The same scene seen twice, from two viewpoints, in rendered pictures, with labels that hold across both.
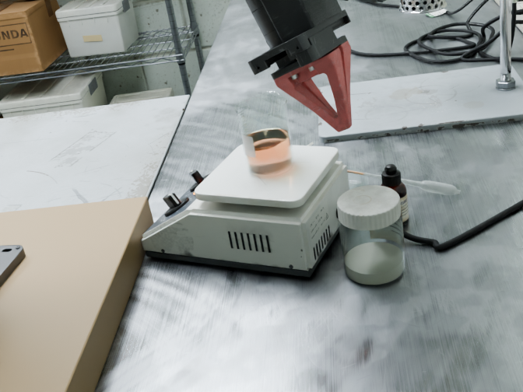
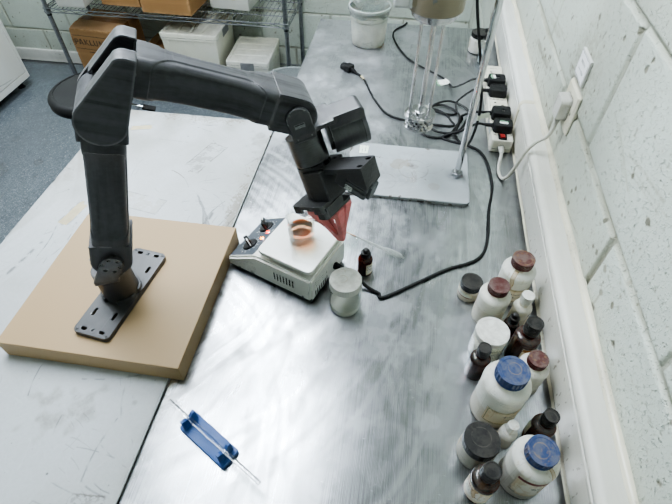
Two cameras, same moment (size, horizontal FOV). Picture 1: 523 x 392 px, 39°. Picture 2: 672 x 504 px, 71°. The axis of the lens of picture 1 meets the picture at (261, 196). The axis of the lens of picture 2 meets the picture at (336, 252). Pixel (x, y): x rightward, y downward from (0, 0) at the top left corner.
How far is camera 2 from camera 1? 0.35 m
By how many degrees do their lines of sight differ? 21
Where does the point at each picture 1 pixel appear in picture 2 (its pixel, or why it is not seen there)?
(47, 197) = (182, 198)
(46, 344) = (172, 330)
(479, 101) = (437, 184)
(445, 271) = (378, 314)
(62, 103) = (203, 40)
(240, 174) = (285, 241)
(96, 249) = (203, 264)
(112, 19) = not seen: outside the picture
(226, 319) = (264, 320)
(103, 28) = not seen: outside the picture
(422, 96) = (408, 169)
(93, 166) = (210, 177)
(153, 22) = not seen: outside the picture
